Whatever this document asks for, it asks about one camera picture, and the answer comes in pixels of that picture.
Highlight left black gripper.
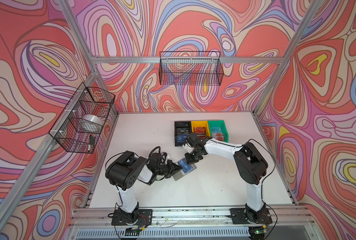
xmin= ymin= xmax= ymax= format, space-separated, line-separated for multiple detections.
xmin=153 ymin=161 xmax=181 ymax=180

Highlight blue credit card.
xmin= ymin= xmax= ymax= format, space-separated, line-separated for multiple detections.
xmin=177 ymin=159 xmax=196 ymax=175

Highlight grey leather card holder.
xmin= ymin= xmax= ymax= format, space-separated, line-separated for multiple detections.
xmin=173 ymin=158 xmax=196 ymax=181

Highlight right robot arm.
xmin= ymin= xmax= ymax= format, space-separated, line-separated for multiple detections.
xmin=182 ymin=133 xmax=272 ymax=225

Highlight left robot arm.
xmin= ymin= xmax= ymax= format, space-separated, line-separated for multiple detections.
xmin=105 ymin=146 xmax=182 ymax=214

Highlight red cards in yellow bin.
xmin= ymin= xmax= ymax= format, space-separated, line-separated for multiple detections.
xmin=192 ymin=127 xmax=206 ymax=136

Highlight yellow plastic bin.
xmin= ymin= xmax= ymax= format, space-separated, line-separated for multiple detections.
xmin=191 ymin=121 xmax=211 ymax=139

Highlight black plastic bin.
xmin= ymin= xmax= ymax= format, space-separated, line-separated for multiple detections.
xmin=174 ymin=121 xmax=192 ymax=147

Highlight green plastic bin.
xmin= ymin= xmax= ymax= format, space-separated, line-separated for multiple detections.
xmin=208 ymin=120 xmax=229 ymax=143

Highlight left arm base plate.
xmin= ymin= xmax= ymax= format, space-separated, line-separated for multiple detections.
xmin=108 ymin=209 xmax=153 ymax=227

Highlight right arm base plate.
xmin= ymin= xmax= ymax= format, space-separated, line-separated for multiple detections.
xmin=228 ymin=207 xmax=273 ymax=225

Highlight back black wire basket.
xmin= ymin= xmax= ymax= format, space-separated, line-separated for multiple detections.
xmin=159 ymin=50 xmax=224 ymax=86

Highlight black wire basket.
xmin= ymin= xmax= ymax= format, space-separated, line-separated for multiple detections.
xmin=159 ymin=50 xmax=224 ymax=86
xmin=49 ymin=83 xmax=116 ymax=154

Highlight left black wire basket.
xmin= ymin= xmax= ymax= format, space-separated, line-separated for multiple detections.
xmin=49 ymin=83 xmax=116 ymax=154

